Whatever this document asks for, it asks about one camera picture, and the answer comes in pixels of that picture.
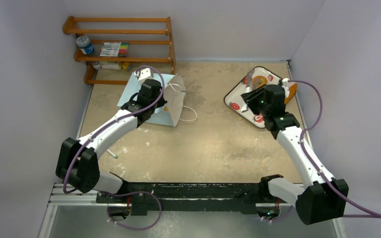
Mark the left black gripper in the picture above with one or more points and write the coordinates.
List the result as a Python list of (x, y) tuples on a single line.
[(161, 102)]

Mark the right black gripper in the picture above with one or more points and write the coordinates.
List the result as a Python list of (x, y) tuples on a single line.
[(252, 99)]

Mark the light blue paper bag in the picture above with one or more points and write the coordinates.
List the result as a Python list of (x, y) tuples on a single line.
[(175, 110)]

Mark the metal tongs with white handle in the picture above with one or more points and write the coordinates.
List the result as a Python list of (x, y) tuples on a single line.
[(248, 77)]

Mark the white orange fake bread slice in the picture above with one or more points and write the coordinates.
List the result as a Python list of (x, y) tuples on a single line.
[(291, 90)]

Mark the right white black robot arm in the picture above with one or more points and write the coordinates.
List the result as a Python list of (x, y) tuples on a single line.
[(302, 157)]

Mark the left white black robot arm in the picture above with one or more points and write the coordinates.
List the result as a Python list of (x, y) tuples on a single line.
[(78, 159)]

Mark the white strawberry print tray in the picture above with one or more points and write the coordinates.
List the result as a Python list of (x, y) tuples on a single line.
[(262, 76)]

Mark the small yellow block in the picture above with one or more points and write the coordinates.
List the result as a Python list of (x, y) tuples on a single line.
[(126, 66)]

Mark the small white box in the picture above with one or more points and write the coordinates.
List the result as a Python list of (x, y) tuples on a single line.
[(110, 65)]

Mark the box of coloured markers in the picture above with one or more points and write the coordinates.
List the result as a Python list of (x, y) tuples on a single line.
[(114, 49)]

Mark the orange wooden shelf rack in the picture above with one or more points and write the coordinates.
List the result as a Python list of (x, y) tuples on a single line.
[(71, 26)]

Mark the green capped white marker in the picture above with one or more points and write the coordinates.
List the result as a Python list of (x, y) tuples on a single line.
[(115, 156)]

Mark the blue lidded jar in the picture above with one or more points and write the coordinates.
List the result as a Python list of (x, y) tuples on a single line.
[(85, 45)]

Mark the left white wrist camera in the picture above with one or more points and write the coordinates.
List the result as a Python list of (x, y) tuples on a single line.
[(143, 74)]

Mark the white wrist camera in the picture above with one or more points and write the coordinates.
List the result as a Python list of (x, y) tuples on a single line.
[(143, 74), (285, 82)]

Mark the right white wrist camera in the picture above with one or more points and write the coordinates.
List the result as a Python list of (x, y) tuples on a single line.
[(285, 82)]

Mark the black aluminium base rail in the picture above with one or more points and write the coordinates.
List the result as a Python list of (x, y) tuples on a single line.
[(245, 198)]

